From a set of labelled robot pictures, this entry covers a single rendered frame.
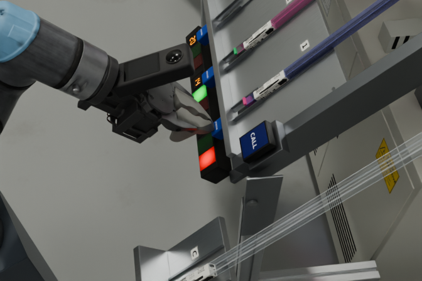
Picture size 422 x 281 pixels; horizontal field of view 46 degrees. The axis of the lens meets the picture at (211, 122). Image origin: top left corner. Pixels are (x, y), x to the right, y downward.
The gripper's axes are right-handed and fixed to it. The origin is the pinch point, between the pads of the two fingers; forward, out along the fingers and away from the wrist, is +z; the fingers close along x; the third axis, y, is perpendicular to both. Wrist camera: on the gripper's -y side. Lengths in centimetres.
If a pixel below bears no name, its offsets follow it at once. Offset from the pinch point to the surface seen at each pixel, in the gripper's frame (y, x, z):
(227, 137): -3.3, 5.0, -0.4
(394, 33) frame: -23.7, -21.9, 31.0
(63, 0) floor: 85, -128, 13
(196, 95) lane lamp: 5.0, -10.9, 2.8
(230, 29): -6.0, -18.4, 1.8
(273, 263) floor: 39, -4, 62
